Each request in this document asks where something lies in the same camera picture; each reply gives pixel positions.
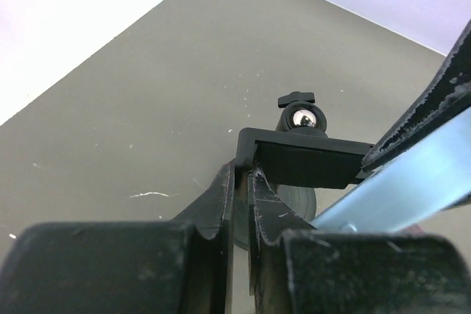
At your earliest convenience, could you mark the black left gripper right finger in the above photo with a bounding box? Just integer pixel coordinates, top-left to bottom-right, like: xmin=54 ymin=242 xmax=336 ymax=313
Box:
xmin=247 ymin=169 xmax=470 ymax=313

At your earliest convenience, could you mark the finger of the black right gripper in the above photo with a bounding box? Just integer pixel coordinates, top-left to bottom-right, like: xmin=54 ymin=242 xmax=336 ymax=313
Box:
xmin=361 ymin=24 xmax=470 ymax=171

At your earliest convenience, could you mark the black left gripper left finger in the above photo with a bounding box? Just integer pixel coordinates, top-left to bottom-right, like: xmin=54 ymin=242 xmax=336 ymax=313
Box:
xmin=1 ymin=163 xmax=235 ymax=313

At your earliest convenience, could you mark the phone with light blue case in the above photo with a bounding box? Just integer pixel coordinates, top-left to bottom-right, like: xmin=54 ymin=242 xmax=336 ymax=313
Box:
xmin=311 ymin=110 xmax=470 ymax=232

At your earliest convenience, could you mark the black phone stand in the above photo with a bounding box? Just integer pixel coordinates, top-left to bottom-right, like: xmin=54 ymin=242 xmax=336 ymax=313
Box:
xmin=231 ymin=91 xmax=380 ymax=252

